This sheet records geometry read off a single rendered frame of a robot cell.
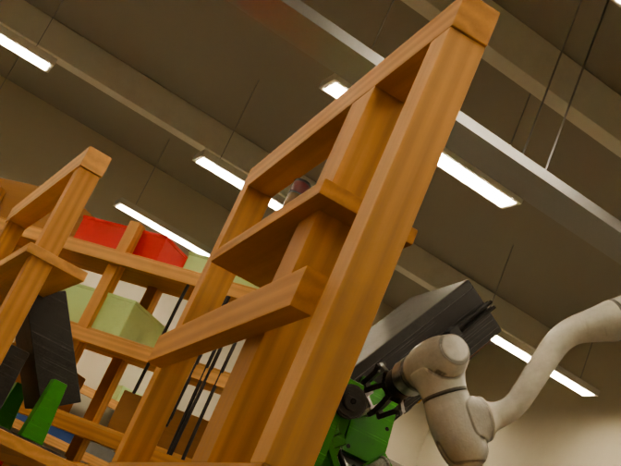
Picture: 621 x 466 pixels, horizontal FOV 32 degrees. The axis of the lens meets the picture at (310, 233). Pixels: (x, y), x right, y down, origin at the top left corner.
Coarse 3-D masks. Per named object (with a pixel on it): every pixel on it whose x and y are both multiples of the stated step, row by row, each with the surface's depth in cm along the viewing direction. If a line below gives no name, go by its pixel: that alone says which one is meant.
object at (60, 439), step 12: (120, 396) 1097; (24, 420) 1051; (48, 432) 1059; (60, 432) 1065; (48, 444) 1051; (60, 444) 1056; (96, 444) 1080; (84, 456) 1065; (96, 456) 1078; (108, 456) 1083
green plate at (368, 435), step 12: (372, 384) 271; (372, 396) 270; (384, 408) 270; (360, 420) 265; (372, 420) 267; (384, 420) 269; (348, 432) 263; (360, 432) 264; (372, 432) 266; (384, 432) 267; (348, 444) 261; (360, 444) 263; (372, 444) 264; (384, 444) 266; (360, 456) 261; (372, 456) 263
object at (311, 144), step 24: (456, 0) 228; (480, 0) 225; (432, 24) 236; (456, 24) 222; (480, 24) 224; (408, 48) 245; (384, 72) 254; (408, 72) 246; (360, 96) 265; (312, 120) 305; (336, 120) 282; (288, 144) 320; (312, 144) 302; (264, 168) 337; (288, 168) 324; (264, 192) 351
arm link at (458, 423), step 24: (600, 312) 248; (552, 336) 244; (576, 336) 245; (600, 336) 247; (552, 360) 241; (528, 384) 237; (432, 408) 230; (456, 408) 228; (480, 408) 230; (504, 408) 234; (528, 408) 237; (432, 432) 230; (456, 432) 227; (480, 432) 227; (456, 456) 226; (480, 456) 227
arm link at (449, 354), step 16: (448, 336) 231; (416, 352) 235; (432, 352) 230; (448, 352) 228; (464, 352) 230; (416, 368) 234; (432, 368) 230; (448, 368) 228; (464, 368) 230; (416, 384) 235; (432, 384) 231; (448, 384) 230; (464, 384) 233
